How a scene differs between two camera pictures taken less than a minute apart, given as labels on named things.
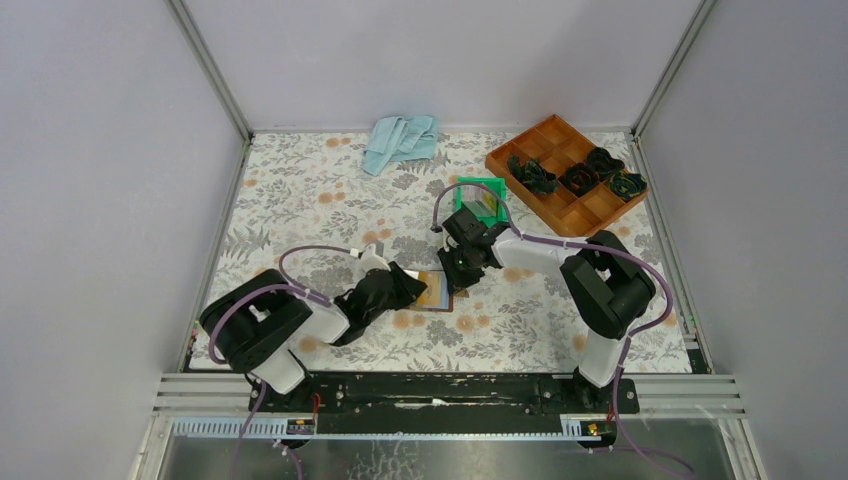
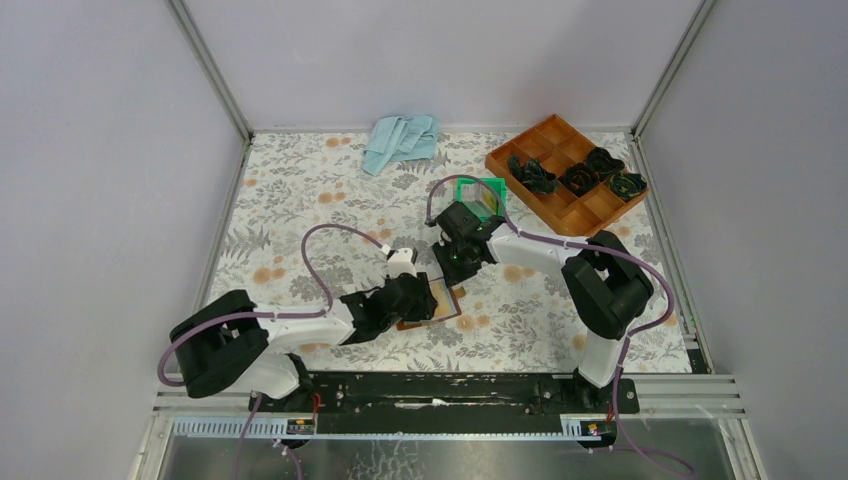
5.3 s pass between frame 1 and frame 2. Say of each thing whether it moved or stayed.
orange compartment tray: stayed
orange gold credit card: stayed
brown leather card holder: moved
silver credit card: stayed
